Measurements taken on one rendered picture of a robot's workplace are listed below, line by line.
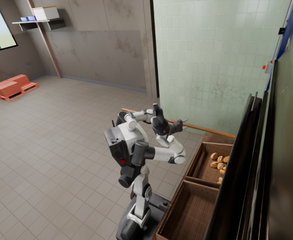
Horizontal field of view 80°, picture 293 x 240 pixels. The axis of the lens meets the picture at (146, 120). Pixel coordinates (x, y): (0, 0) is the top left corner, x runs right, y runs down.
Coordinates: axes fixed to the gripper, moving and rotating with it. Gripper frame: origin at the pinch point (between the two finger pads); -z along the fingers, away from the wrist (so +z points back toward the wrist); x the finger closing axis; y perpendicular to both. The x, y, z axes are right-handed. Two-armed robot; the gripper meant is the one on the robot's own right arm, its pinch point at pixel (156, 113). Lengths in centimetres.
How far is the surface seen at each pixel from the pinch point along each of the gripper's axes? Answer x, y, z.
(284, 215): -47, 35, -23
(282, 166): -34, 41, -16
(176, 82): 159, 0, 148
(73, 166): 31, -184, 176
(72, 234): -62, -134, 144
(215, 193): -23, 31, 102
